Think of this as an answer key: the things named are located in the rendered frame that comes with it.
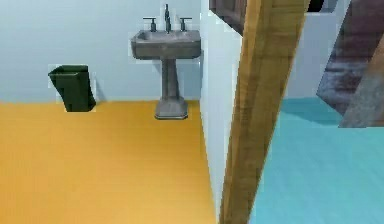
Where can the dark green waste bin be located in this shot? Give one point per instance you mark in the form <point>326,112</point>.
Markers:
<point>74,89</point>

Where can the brown wooden room door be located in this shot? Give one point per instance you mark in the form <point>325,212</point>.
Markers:
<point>260,110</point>

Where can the grey pedestal sink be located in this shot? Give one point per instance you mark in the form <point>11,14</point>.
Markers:
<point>167,45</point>

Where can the dark brown wooden cabinet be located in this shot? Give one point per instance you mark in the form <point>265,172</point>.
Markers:
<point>355,63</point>

